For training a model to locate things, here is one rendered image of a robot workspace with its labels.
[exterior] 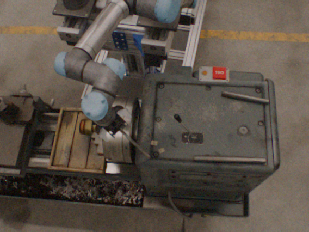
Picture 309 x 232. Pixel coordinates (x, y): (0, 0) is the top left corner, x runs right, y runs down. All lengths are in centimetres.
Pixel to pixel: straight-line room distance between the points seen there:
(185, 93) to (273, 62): 182
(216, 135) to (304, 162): 155
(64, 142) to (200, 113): 80
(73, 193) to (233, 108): 114
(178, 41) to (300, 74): 114
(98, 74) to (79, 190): 117
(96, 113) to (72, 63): 18
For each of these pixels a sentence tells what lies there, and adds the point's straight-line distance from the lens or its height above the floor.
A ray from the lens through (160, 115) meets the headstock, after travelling 134.
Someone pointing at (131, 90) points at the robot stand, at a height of 21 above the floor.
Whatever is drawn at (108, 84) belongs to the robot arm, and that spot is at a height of 169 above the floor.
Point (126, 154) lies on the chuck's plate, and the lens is 141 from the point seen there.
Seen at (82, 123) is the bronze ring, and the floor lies 112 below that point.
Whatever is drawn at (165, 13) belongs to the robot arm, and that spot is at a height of 161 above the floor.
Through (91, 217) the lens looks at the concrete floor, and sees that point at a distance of 257.
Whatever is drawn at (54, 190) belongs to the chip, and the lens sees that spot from 206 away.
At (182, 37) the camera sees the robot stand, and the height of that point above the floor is 21.
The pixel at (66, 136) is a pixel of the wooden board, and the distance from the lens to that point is 180.
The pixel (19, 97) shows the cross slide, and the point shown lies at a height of 95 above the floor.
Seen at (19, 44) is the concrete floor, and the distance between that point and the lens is 349.
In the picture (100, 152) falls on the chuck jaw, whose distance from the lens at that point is 147.
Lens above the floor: 247
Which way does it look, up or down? 66 degrees down
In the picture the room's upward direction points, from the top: 10 degrees counter-clockwise
